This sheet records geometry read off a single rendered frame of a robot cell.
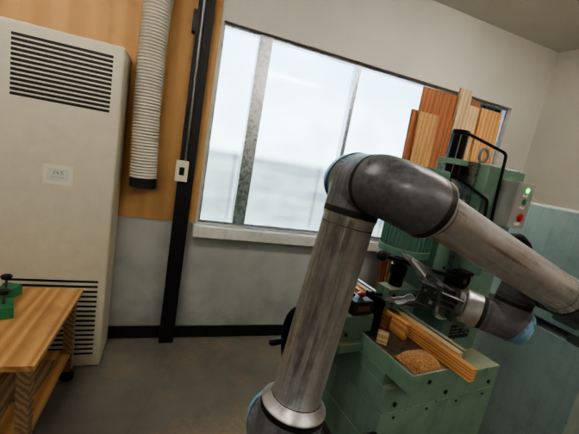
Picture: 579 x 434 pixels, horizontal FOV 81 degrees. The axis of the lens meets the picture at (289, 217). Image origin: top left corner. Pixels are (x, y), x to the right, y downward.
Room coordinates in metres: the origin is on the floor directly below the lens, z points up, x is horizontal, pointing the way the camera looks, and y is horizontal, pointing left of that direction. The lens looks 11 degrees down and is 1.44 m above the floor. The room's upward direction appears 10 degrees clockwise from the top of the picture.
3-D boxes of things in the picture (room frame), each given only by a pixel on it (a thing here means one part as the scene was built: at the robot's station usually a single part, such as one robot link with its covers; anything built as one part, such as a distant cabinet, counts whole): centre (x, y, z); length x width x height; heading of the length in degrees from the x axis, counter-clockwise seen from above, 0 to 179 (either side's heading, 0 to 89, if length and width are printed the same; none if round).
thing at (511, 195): (1.22, -0.77, 1.40); 0.10 x 0.06 x 0.16; 118
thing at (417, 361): (0.94, -0.46, 0.91); 0.12 x 0.09 x 0.03; 118
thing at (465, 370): (1.15, -0.44, 0.92); 0.62 x 0.02 x 0.04; 28
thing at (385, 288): (1.20, -0.44, 0.99); 0.14 x 0.07 x 0.09; 118
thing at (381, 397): (1.25, -0.53, 0.76); 0.57 x 0.45 x 0.09; 118
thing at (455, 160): (1.26, -0.55, 1.53); 0.08 x 0.08 x 0.17; 28
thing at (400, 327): (1.15, -0.40, 0.93); 0.22 x 0.01 x 0.06; 28
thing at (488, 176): (1.33, -0.68, 1.16); 0.22 x 0.22 x 0.72; 28
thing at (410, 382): (1.15, -0.32, 0.87); 0.61 x 0.30 x 0.06; 28
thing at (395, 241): (1.19, -0.42, 1.32); 0.18 x 0.18 x 0.31
